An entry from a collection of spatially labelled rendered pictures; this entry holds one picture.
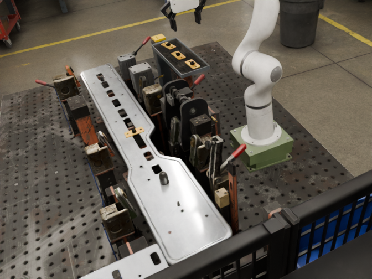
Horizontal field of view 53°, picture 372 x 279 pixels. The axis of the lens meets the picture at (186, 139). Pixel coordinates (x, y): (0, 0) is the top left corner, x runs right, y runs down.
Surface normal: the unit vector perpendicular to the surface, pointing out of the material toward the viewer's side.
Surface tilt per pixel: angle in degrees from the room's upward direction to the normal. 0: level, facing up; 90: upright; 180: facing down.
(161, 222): 0
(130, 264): 0
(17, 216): 0
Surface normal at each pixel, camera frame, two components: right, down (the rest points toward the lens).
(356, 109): -0.11, -0.77
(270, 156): 0.32, 0.57
